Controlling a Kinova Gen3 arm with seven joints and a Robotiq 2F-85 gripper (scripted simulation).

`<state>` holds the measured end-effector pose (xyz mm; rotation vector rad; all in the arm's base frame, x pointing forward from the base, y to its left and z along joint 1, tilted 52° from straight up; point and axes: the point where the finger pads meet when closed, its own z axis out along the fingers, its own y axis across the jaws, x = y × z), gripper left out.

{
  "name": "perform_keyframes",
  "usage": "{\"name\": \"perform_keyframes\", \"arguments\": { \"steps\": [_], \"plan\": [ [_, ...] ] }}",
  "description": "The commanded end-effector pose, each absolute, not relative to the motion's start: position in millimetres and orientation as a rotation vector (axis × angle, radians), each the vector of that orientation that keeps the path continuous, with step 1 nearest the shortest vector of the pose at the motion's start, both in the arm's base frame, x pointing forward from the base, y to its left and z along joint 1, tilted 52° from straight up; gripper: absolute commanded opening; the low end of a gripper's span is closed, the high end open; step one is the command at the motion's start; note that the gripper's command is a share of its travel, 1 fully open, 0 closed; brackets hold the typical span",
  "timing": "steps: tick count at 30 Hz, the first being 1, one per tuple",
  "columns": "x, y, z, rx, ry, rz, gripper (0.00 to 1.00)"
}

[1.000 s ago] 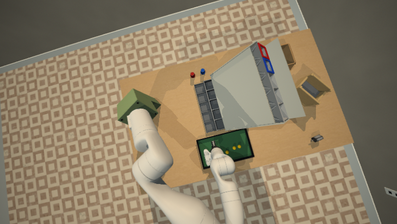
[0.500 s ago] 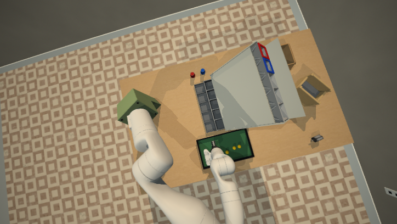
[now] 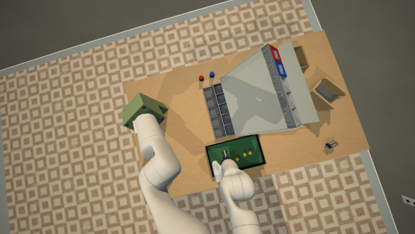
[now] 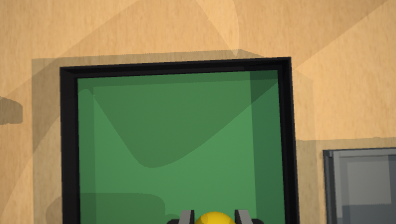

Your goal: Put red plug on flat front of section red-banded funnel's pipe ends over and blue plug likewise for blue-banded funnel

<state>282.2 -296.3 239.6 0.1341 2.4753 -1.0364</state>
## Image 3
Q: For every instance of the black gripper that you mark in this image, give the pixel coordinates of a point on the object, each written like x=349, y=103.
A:
x=225, y=156

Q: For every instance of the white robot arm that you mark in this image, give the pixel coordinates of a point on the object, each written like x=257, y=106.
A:
x=160, y=171

